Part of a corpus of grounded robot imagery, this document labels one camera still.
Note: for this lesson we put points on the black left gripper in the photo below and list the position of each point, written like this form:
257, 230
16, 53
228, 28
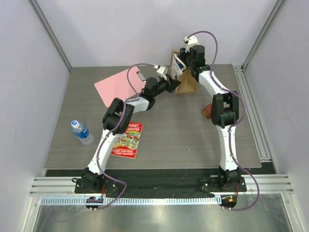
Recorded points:
169, 83

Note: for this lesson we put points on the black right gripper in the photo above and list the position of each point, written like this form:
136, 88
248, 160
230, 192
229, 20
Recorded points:
183, 56

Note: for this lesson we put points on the Pocari Sweat plastic bottle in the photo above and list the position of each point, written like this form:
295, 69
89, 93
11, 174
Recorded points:
181, 64

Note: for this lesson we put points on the burlap canvas tote bag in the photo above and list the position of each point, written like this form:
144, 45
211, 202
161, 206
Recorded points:
188, 83

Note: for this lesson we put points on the small water bottle blue cap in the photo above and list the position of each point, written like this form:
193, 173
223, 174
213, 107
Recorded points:
81, 131

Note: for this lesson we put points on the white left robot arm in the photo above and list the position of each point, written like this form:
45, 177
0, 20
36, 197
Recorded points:
115, 123

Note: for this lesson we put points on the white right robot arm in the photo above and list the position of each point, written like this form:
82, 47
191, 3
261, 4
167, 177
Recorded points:
224, 113

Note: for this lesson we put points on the red cube power adapter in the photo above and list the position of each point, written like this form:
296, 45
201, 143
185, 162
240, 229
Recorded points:
207, 111

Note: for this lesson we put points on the pink clipboard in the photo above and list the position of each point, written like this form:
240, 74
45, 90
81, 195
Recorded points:
117, 86

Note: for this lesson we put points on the red comic paperback book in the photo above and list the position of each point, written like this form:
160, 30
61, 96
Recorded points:
127, 145

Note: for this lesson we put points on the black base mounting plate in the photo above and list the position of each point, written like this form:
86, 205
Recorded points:
158, 183

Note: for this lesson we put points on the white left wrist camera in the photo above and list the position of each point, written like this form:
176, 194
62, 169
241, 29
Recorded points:
161, 70

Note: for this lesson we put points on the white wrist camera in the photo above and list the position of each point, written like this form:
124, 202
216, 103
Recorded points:
190, 41
161, 70

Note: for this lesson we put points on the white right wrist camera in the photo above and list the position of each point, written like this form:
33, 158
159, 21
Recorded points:
190, 41

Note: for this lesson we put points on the white slotted cable duct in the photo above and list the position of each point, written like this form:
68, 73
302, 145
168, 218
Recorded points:
92, 201

